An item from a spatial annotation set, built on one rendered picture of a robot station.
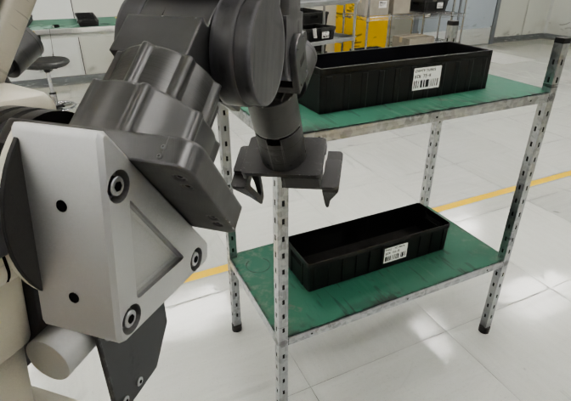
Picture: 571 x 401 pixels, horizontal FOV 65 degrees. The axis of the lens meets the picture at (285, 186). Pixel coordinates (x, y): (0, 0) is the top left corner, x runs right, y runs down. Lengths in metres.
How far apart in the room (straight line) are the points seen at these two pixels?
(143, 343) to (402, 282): 1.14
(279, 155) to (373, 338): 1.38
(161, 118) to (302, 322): 1.15
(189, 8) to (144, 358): 0.36
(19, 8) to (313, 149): 0.35
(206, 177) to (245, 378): 1.48
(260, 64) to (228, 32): 0.03
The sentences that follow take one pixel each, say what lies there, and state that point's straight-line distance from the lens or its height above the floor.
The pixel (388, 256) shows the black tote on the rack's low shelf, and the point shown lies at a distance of 1.56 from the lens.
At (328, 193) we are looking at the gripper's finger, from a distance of 0.56.
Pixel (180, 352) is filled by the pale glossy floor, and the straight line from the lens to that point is 1.80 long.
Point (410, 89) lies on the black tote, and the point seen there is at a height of 0.98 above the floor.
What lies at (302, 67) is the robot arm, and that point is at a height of 1.20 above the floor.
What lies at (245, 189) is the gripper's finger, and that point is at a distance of 0.58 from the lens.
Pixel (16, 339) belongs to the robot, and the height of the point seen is 1.01.
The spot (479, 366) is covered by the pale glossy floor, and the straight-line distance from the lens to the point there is 1.85.
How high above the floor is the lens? 1.29
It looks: 27 degrees down
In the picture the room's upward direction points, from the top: straight up
